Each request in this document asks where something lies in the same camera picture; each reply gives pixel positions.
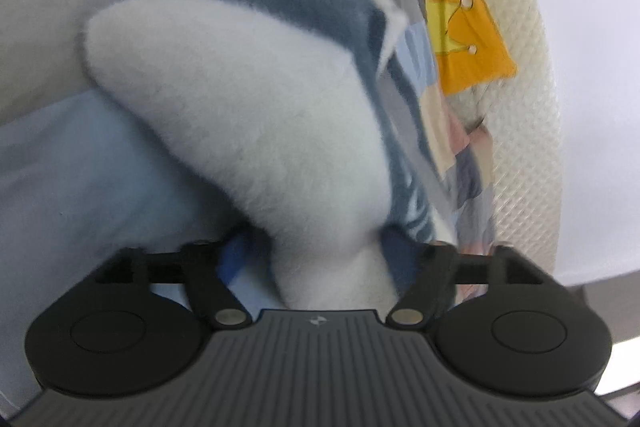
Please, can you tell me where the white striped fuzzy sweater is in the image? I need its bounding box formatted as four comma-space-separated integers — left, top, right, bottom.
77, 0, 460, 312

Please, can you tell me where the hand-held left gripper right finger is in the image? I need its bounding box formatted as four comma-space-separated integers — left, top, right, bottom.
380, 231, 551, 328

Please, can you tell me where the grey wardrobe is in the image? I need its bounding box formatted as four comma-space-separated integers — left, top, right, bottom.
565, 276, 640, 344

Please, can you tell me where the yellow crown pillow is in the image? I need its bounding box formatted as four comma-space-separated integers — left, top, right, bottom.
409, 0, 517, 96

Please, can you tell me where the light blue bed sheet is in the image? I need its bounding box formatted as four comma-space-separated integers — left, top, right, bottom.
0, 91, 281, 408

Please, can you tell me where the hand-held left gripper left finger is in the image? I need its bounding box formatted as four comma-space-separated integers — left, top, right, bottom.
95, 237, 251, 329

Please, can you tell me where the cream quilted headboard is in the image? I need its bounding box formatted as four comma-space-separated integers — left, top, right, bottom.
450, 0, 565, 275

